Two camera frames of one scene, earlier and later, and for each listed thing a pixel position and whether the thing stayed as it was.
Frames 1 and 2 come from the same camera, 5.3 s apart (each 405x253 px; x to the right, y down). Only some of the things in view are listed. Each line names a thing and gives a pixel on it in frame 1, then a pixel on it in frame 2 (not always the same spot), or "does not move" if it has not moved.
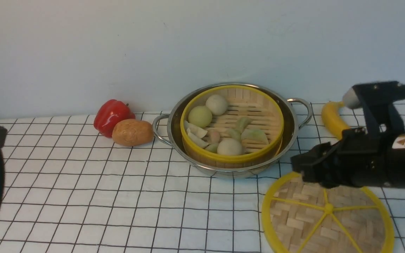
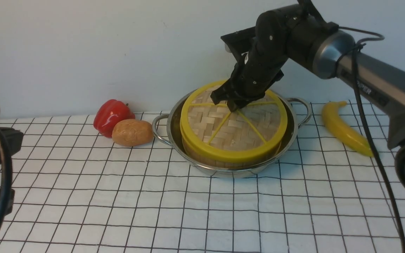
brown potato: [130, 132] does not move
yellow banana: [330, 115] does not move
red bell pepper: [108, 112] does not move
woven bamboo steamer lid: [302, 217] to [251, 129]
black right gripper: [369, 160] to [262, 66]
